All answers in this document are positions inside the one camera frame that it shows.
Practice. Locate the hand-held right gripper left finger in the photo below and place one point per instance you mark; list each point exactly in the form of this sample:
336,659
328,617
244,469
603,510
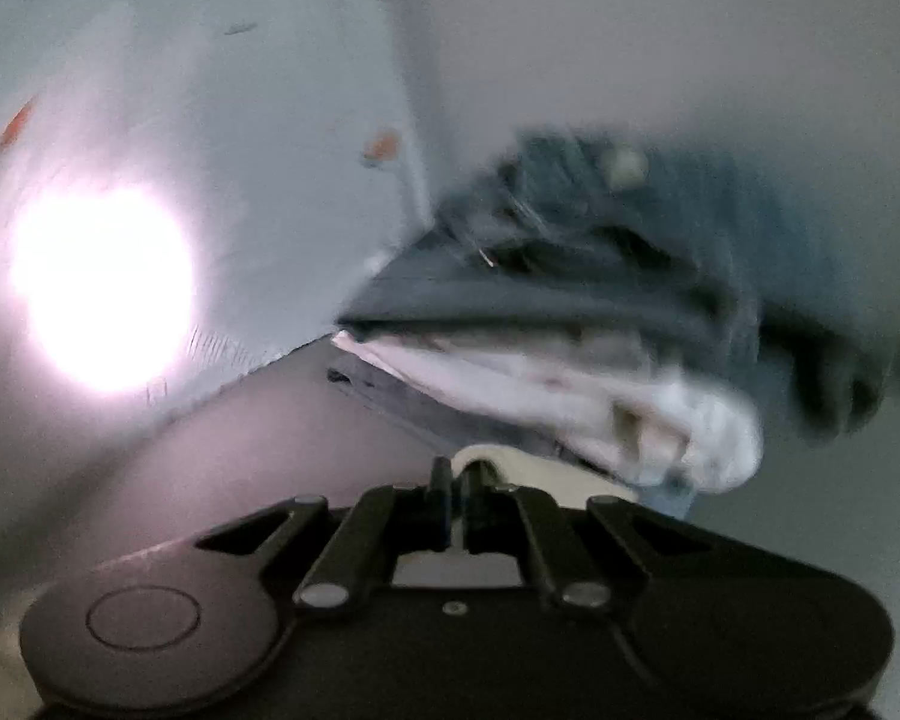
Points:
441,502

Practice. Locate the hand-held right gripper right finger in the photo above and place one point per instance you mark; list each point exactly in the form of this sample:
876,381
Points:
476,511

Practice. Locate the cream cloth garment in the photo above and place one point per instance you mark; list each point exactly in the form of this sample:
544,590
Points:
540,476

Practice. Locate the white folded garment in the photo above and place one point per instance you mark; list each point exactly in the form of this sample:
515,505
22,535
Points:
645,420

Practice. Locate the dark grey folded garment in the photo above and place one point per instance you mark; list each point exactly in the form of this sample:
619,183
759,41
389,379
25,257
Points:
540,307

